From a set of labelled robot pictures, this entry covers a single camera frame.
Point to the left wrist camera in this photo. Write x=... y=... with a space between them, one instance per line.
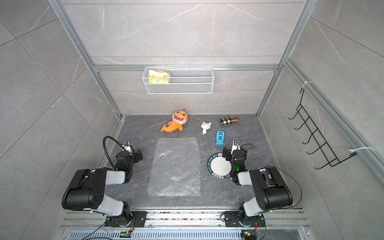
x=126 y=145

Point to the black wire hook rack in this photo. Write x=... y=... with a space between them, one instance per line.
x=316 y=136

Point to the blue tape dispenser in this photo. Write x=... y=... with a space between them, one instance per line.
x=220 y=138

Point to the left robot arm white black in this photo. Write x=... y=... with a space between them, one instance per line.
x=86 y=191

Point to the yellow white cloth in basket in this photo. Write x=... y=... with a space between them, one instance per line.
x=158 y=77

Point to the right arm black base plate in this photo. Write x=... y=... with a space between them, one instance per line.
x=239 y=219

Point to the aluminium mounting rail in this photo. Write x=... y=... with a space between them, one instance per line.
x=210 y=223

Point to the white plate teal rim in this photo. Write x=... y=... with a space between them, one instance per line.
x=218 y=166

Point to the small white bunny plush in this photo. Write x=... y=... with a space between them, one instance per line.
x=205 y=127

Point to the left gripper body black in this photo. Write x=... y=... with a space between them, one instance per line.
x=136 y=158

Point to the white wire mesh basket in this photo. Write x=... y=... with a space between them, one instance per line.
x=183 y=80

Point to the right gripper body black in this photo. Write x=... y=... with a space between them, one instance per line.
x=228 y=153

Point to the orange shark plush toy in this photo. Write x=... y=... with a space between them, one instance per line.
x=179 y=118

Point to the plaid brown pouch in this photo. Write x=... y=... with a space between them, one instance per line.
x=229 y=120

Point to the clear bubble wrap sheet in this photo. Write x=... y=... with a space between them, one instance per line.
x=176 y=168

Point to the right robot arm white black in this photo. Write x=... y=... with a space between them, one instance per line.
x=270 y=189

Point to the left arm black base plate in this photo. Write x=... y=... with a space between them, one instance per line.
x=135 y=218

